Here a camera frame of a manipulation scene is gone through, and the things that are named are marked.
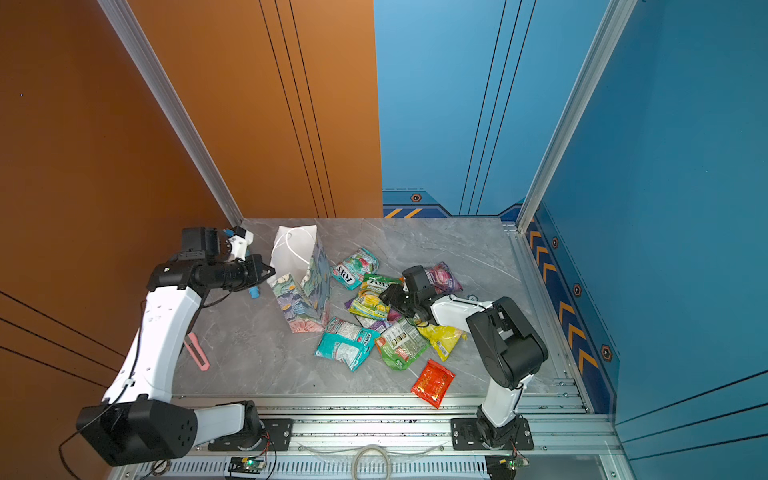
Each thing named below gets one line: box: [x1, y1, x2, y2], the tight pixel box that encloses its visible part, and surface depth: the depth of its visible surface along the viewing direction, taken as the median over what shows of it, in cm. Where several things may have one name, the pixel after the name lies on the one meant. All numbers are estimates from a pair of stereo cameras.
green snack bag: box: [381, 317, 431, 371], surface depth 89 cm
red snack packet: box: [411, 359, 456, 409], surface depth 82 cm
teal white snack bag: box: [314, 317, 381, 372], surface depth 88 cm
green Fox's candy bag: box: [348, 274, 404, 320], surface depth 94 cm
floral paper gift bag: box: [267, 225, 331, 334], surface depth 82 cm
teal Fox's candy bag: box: [332, 248, 379, 291], surface depth 105 cm
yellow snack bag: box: [417, 324, 469, 362], surface depth 87 cm
